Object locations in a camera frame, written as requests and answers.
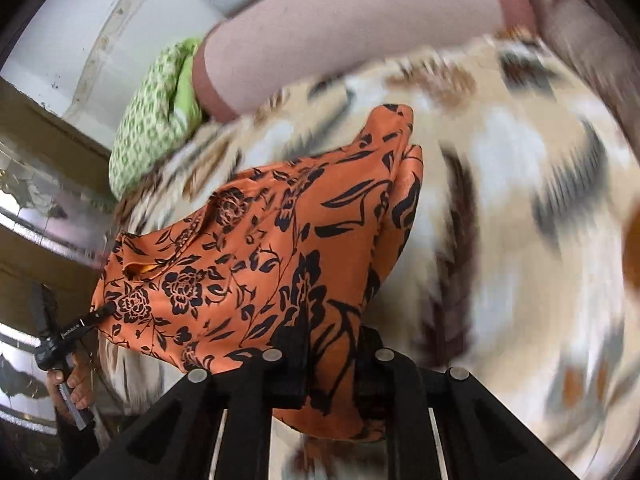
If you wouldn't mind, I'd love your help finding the person's left hand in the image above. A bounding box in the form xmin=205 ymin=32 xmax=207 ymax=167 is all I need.
xmin=46 ymin=352 xmax=93 ymax=424

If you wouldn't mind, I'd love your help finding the orange black floral cloth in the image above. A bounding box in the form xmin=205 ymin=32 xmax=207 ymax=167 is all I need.
xmin=91 ymin=104 xmax=423 ymax=442

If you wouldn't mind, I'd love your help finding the green patterned folded cloth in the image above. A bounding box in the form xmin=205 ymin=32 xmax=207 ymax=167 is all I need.
xmin=108 ymin=38 xmax=203 ymax=200

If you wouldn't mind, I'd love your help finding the pink bolster pillow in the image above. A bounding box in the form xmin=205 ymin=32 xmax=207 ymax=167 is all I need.
xmin=192 ymin=0 xmax=536 ymax=122

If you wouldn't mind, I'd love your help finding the beige leaf pattern blanket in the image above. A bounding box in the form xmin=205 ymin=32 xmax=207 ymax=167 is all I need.
xmin=110 ymin=32 xmax=639 ymax=479

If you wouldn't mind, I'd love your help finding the wooden glass cabinet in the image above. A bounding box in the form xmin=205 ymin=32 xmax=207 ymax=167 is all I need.
xmin=1 ymin=81 xmax=114 ymax=437

